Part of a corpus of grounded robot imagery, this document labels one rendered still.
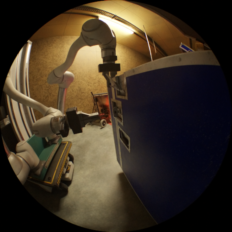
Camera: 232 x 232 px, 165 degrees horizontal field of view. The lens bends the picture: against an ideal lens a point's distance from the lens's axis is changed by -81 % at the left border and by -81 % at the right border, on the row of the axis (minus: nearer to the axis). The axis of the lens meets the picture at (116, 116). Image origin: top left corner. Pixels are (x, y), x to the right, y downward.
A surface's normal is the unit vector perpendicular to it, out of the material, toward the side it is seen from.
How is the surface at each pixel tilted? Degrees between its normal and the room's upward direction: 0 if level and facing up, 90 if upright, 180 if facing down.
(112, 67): 100
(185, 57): 90
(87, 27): 93
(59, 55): 90
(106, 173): 0
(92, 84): 90
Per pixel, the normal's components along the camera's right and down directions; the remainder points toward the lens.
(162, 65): -0.94, 0.21
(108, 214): -0.11, -0.94
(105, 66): 0.34, 0.44
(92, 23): -0.05, 0.45
